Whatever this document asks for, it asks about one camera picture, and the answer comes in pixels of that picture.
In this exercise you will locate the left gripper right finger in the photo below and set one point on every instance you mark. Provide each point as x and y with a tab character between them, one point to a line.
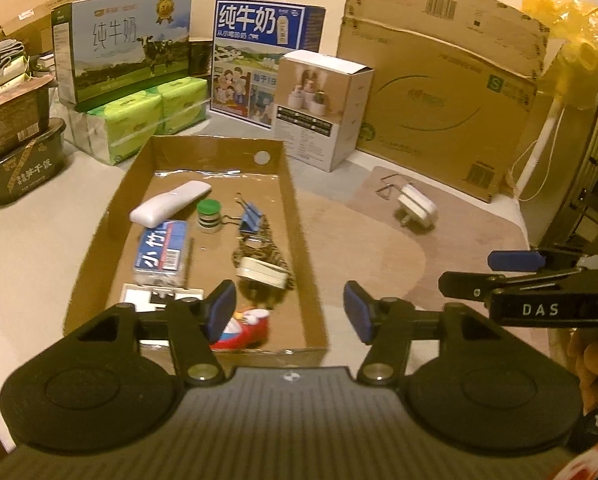
386	327

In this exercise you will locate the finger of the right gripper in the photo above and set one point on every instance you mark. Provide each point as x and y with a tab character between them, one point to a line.
515	260
464	284

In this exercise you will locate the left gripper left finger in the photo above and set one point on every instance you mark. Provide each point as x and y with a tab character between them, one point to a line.
193	327

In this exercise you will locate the red Doraemon toy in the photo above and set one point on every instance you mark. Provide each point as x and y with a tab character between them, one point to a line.
245	330

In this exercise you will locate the white square box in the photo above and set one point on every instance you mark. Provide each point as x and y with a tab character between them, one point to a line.
152	298

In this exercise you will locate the blue floss pick box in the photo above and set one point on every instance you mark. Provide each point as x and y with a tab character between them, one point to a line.
162	255

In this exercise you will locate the cream wall plug adapter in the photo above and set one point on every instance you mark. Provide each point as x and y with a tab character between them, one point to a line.
264	281

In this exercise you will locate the white grey charger adapter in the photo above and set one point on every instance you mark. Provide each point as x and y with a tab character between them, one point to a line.
417	208

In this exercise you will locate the green white small bottle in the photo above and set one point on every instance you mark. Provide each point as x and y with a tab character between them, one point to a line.
209	217

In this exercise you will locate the blue binder clip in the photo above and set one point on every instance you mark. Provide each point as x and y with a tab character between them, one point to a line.
249	222

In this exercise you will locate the white remote control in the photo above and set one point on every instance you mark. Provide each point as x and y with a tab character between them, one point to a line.
161	207

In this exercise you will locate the metal wire clip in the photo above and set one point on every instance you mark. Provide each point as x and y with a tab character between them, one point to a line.
392	183

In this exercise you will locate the person right hand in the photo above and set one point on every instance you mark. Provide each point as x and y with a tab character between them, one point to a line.
583	350

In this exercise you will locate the beige brown rug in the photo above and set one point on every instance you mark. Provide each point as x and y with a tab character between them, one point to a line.
353	234

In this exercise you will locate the large cardboard box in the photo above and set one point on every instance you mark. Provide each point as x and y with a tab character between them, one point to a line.
453	87

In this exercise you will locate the green tissue pack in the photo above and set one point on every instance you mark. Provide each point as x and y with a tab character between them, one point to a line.
115	131

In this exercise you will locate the white beige product box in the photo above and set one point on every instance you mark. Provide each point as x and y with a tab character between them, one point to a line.
319	105

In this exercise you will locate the upper black food tub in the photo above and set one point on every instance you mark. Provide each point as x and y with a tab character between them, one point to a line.
24	112

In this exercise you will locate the green pasture milk box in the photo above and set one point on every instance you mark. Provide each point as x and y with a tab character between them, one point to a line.
105	49

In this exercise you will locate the blue milk carton box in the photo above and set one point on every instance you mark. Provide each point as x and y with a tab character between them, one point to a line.
250	37

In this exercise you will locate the small cardboard box background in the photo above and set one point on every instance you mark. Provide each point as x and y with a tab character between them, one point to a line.
33	28

